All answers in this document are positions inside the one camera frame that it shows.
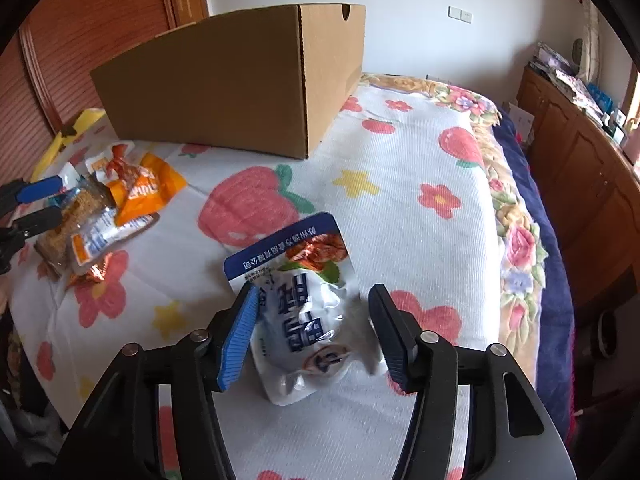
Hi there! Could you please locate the wooden cabinet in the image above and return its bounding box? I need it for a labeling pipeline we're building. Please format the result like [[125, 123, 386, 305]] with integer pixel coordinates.
[[516, 65, 640, 306]]

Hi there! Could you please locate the clear packet with orange label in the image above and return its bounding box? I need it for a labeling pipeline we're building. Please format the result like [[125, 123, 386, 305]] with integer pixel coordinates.
[[70, 212, 161, 267]]

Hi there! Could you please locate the pile of packets on cabinet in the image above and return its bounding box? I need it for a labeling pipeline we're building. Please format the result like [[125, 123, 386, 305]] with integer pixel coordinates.
[[527, 42, 640, 148]]

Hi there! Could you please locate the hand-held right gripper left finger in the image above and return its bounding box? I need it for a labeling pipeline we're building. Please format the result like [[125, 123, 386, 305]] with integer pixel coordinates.
[[60, 285, 261, 480]]

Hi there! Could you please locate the clear packet of brown snack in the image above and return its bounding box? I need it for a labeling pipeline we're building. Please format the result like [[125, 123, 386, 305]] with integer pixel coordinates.
[[34, 180, 118, 277]]

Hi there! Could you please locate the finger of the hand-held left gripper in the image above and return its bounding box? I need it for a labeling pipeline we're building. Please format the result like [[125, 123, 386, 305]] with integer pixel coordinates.
[[0, 207, 64, 275], [0, 175, 69, 217]]

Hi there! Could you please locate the wooden slatted wardrobe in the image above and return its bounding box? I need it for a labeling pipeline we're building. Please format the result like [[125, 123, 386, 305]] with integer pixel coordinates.
[[0, 0, 210, 186]]

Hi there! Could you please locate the white blue snack packet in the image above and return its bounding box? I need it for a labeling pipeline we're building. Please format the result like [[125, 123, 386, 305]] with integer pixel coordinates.
[[223, 212, 388, 407]]

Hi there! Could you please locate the white cardboard carton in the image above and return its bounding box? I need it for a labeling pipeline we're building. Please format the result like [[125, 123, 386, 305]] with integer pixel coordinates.
[[501, 101, 536, 145]]

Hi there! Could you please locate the orange chicken foot packet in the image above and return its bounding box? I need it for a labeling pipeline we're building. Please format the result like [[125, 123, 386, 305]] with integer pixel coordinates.
[[106, 142, 189, 227]]

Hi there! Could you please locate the patterned curtain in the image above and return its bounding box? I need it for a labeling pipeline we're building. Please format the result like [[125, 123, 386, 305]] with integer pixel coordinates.
[[580, 0, 602, 86]]

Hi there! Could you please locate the white round object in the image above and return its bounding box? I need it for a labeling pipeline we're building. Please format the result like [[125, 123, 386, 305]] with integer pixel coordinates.
[[594, 309, 623, 358]]

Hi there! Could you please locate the navy blue blanket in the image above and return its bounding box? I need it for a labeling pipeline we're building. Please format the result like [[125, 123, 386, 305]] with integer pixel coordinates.
[[492, 110, 576, 441]]

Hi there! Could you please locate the brown cardboard box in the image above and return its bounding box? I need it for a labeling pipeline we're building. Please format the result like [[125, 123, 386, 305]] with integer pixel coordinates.
[[90, 3, 367, 161]]

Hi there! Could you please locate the floral bedspread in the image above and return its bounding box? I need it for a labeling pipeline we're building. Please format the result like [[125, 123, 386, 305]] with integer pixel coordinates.
[[360, 72, 548, 356]]

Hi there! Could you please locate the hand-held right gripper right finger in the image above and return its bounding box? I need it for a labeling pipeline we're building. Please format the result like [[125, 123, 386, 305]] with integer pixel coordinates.
[[367, 283, 576, 480]]

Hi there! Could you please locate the white strawberry printed blanket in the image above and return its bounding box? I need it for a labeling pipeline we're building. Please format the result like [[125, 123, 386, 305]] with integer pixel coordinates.
[[10, 77, 506, 480]]

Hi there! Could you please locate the shiny copper snack packet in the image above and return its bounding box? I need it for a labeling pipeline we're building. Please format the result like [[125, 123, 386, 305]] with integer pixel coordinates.
[[67, 252, 117, 288]]

